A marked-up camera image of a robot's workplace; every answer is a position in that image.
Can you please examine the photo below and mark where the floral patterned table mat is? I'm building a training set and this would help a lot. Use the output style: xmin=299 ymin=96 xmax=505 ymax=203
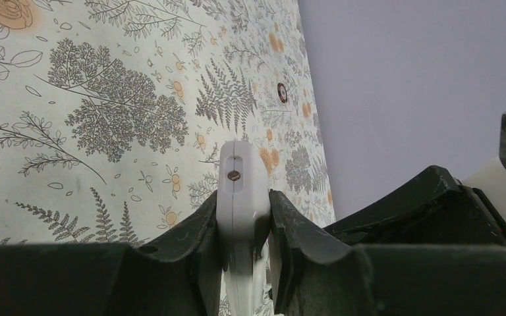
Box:
xmin=0 ymin=1 xmax=335 ymax=246

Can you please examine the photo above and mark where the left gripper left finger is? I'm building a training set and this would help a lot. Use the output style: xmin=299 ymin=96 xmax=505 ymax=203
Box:
xmin=0 ymin=194 xmax=221 ymax=315

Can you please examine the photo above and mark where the white AC remote control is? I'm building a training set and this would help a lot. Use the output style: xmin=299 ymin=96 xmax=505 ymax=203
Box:
xmin=216 ymin=141 xmax=271 ymax=315

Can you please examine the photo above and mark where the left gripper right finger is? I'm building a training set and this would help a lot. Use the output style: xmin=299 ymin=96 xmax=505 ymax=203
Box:
xmin=269 ymin=190 xmax=506 ymax=315

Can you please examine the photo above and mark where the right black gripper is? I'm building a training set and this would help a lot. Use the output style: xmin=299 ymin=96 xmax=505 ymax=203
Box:
xmin=324 ymin=165 xmax=506 ymax=247

